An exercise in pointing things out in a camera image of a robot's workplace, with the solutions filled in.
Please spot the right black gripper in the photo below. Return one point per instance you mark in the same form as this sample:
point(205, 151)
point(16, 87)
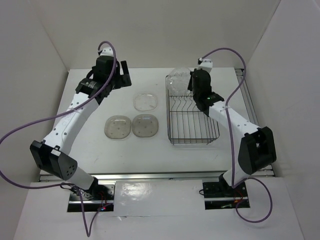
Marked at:
point(189, 87)

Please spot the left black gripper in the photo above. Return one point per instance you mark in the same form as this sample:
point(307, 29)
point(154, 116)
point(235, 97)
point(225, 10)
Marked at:
point(123, 80)

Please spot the clear plate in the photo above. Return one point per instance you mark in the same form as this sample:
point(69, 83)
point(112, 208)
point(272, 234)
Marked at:
point(178, 80)
point(145, 125)
point(117, 127)
point(145, 101)

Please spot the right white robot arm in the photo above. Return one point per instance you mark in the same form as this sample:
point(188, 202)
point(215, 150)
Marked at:
point(252, 147)

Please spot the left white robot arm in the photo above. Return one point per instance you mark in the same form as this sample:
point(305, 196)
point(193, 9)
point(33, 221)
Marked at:
point(52, 153)

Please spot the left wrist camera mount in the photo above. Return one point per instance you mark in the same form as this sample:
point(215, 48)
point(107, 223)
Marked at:
point(106, 51)

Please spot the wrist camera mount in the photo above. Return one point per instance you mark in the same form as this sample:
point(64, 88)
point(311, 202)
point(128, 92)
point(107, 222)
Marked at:
point(205, 64)
point(106, 51)

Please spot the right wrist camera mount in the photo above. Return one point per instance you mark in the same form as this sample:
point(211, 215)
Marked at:
point(205, 64)

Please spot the wire dish rack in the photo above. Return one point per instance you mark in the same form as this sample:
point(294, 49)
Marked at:
point(186, 124)

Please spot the front aluminium rail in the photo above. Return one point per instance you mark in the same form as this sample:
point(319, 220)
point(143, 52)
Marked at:
point(157, 175)

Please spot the aluminium rail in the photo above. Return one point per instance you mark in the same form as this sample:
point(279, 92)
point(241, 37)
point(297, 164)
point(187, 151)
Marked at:
point(267, 171)
point(157, 175)

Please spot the right side aluminium rail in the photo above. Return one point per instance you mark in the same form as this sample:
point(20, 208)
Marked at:
point(267, 171)

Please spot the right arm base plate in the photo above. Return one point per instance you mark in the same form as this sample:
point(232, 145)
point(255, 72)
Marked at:
point(218, 198)

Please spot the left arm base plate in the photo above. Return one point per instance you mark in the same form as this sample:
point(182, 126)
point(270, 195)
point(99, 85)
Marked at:
point(79, 199)

